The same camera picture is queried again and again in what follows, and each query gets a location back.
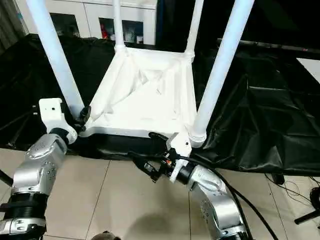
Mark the white plastic table top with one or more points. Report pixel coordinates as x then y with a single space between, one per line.
150 100

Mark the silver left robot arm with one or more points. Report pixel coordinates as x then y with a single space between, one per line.
40 160

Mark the grey left robot foot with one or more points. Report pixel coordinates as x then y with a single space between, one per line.
106 236

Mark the black metal stand leg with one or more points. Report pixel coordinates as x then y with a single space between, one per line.
306 217
6 178

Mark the white glass-door cabinet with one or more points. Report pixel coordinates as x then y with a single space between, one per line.
87 17

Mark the black work mat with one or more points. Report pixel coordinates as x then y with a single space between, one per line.
262 112

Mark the black case with gold label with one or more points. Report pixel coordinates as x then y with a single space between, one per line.
172 22

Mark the grey curtain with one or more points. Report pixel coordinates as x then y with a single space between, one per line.
12 22

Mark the dark metal rod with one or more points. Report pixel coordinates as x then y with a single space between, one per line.
275 46

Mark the white flat board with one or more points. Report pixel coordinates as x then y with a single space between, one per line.
310 68

